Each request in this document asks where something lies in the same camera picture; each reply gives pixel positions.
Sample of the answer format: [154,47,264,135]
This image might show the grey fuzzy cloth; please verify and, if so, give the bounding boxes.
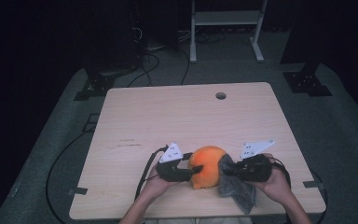
[217,153,257,216]

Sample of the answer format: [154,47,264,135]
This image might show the right hand-held gripper black cable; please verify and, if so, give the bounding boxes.
[269,156,292,189]

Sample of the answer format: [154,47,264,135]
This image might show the long black floor cable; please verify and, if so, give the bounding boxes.
[45,130,90,224]

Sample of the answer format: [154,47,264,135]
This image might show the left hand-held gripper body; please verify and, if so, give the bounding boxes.
[155,142,198,183]

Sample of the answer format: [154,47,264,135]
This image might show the person's left hand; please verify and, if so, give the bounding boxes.
[142,167,182,202]

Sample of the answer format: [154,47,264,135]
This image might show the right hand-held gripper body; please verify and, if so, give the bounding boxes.
[234,139,276,183]

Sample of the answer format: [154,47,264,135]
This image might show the grey tape strip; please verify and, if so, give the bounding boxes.
[67,186,89,197]
[302,179,326,189]

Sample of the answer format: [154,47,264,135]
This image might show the left hand-held gripper black cable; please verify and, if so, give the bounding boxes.
[134,145,170,201]

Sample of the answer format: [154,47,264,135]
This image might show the person's right hand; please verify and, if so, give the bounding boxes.
[249,152,291,205]

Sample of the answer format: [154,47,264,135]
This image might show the person's light clothing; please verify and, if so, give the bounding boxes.
[143,217,254,224]

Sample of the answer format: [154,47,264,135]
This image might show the thin black floor cable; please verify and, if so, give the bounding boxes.
[180,49,191,86]

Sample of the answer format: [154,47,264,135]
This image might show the orange round fruit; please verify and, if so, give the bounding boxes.
[187,145,228,190]

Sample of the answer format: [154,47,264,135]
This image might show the black stand base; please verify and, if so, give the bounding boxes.
[73,73,117,102]
[282,62,334,98]

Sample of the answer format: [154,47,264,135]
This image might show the hand-held gripper black cable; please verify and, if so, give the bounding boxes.
[269,156,292,189]
[134,145,170,201]

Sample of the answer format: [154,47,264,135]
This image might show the white metal stand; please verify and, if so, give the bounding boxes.
[189,0,269,64]

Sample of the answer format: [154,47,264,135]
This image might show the dark equipment cabinet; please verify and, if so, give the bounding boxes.
[82,0,145,74]

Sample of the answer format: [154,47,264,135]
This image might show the black floor cable loop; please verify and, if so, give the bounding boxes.
[126,50,161,89]

